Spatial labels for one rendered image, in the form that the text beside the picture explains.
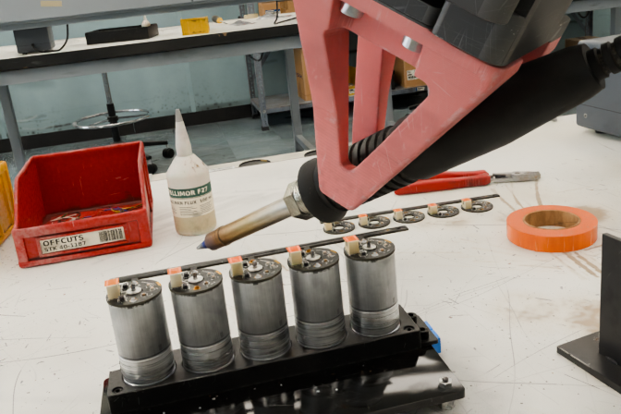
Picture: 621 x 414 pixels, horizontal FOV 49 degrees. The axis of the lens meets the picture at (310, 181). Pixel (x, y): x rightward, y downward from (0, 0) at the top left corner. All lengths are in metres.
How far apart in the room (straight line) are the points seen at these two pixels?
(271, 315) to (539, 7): 0.20
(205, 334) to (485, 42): 0.20
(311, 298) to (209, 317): 0.05
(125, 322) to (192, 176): 0.24
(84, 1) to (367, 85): 2.30
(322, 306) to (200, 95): 4.40
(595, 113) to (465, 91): 0.57
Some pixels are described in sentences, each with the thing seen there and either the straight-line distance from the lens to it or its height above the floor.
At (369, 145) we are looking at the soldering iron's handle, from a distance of 0.23.
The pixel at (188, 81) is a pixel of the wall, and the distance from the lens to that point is 4.68.
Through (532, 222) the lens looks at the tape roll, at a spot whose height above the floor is 0.75.
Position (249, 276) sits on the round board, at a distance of 0.32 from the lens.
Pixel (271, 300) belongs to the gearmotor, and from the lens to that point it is 0.32.
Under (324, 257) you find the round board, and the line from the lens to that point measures 0.33.
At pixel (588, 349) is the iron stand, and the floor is 0.75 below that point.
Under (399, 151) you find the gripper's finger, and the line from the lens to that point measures 0.21.
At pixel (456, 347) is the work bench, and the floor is 0.75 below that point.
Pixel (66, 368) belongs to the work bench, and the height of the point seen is 0.75.
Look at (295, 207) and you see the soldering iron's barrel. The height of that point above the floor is 0.86.
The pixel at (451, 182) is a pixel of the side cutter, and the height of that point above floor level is 0.76.
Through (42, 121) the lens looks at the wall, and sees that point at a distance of 4.77.
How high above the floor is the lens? 0.94
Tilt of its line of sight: 17 degrees down
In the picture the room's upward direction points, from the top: 6 degrees counter-clockwise
